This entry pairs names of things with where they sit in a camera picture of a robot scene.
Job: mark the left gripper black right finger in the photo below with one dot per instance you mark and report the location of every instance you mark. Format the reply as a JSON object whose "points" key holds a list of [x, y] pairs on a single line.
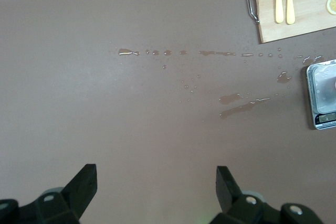
{"points": [[236, 208]]}

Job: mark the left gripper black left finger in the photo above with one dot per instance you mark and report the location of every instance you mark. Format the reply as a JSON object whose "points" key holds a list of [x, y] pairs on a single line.
{"points": [[65, 205]]}

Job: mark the silver digital kitchen scale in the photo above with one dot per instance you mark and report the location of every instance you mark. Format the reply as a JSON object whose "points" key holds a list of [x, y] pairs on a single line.
{"points": [[324, 95]]}

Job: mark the wooden cutting board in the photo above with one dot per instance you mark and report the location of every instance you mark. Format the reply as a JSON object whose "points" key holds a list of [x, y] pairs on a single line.
{"points": [[309, 3]]}

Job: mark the yellow lemon slice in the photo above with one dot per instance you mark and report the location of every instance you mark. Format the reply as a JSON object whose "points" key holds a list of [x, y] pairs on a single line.
{"points": [[332, 5]]}

